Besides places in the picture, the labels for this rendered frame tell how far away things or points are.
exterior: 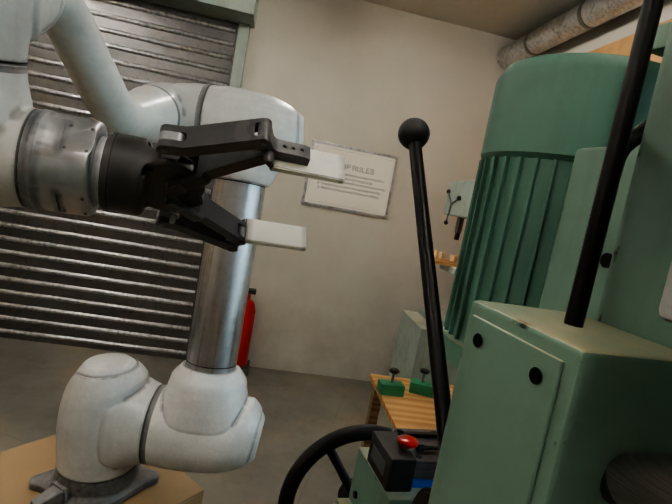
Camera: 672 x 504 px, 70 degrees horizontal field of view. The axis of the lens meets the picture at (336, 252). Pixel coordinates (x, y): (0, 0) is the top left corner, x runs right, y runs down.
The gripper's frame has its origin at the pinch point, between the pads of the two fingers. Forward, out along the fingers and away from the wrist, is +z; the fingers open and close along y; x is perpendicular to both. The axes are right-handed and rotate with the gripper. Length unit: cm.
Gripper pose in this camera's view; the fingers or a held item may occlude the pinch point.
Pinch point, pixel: (312, 206)
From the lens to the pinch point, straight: 51.5
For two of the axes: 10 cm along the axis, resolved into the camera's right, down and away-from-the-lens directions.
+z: 9.5, 1.4, 2.8
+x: -0.2, -8.8, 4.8
